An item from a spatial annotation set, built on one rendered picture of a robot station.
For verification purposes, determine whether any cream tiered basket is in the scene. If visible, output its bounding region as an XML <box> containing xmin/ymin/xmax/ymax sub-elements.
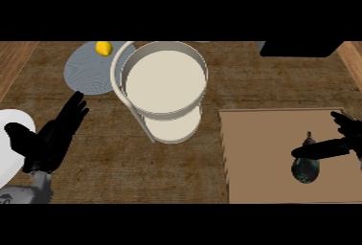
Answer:
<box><xmin>109</xmin><ymin>41</ymin><xmax>210</xmax><ymax>145</ymax></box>

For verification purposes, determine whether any black appliance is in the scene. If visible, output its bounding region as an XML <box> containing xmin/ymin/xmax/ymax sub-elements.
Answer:
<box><xmin>259</xmin><ymin>41</ymin><xmax>346</xmax><ymax>58</ymax></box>

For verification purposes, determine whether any dark green eggplant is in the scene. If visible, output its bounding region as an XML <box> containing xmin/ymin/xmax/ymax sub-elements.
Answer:
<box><xmin>290</xmin><ymin>130</ymin><xmax>322</xmax><ymax>185</ymax></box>

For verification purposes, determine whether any grey round placemat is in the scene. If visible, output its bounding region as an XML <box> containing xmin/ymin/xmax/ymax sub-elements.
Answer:
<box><xmin>62</xmin><ymin>41</ymin><xmax>139</xmax><ymax>96</ymax></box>

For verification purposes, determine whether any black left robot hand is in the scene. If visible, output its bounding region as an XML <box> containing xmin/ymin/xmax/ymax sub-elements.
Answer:
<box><xmin>3</xmin><ymin>90</ymin><xmax>90</xmax><ymax>175</ymax></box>

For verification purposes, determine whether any white round plate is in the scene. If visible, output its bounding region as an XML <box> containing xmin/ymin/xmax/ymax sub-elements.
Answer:
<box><xmin>0</xmin><ymin>108</ymin><xmax>38</xmax><ymax>189</ymax></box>

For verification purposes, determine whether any yellow lemon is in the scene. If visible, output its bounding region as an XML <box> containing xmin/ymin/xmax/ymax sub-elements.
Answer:
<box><xmin>95</xmin><ymin>41</ymin><xmax>115</xmax><ymax>57</ymax></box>

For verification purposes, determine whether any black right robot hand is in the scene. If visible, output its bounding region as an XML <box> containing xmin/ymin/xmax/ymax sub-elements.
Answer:
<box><xmin>290</xmin><ymin>110</ymin><xmax>362</xmax><ymax>161</ymax></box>

